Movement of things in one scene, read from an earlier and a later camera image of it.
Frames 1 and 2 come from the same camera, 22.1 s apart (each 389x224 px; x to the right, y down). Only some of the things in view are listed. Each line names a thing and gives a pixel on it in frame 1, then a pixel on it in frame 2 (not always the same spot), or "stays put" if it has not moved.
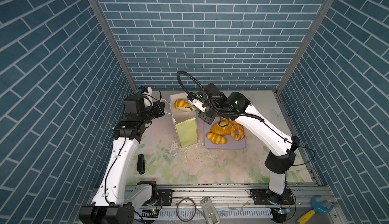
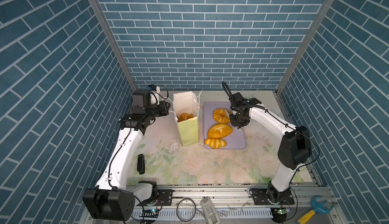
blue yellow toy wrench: (319, 207) stays put
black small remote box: (141, 164) stays put
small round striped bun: (181, 103) to (184, 116)
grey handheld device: (210, 212) stays put
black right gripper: (202, 116) to (234, 123)
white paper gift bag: (186, 122) stays put
